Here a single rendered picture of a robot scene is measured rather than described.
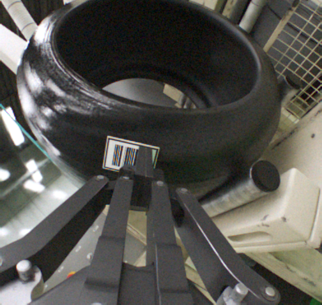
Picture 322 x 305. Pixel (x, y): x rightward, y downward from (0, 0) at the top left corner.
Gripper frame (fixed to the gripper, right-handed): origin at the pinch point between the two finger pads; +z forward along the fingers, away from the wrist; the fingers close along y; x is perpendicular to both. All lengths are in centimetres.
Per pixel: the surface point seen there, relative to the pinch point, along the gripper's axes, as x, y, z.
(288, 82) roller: 15.8, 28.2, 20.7
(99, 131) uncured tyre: 2.1, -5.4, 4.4
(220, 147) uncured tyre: 2.5, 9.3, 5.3
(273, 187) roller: -0.4, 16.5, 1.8
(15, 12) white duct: 45, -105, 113
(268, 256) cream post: -34, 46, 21
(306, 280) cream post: -41, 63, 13
